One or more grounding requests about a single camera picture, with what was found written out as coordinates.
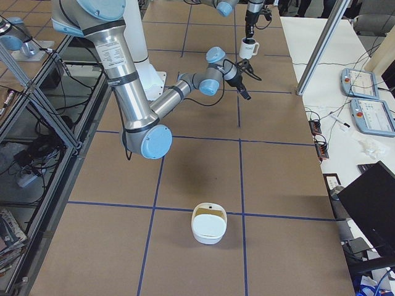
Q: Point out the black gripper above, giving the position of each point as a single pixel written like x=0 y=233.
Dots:
x=250 y=21
x=237 y=82

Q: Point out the white mug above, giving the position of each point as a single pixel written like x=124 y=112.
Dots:
x=249 y=48

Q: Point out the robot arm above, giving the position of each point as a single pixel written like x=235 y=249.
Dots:
x=115 y=28
x=226 y=7

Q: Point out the upper teach pendant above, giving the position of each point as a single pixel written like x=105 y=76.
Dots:
x=359 y=83

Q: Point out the teach pendant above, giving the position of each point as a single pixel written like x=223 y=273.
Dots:
x=359 y=83
x=372 y=116

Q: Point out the lower teach pendant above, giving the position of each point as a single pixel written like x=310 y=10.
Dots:
x=372 y=116

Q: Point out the black laptop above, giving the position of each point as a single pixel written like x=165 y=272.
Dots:
x=369 y=201

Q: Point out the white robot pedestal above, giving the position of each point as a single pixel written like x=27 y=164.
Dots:
x=152 y=80

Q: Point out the aluminium frame post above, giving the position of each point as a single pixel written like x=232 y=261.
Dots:
x=323 y=41

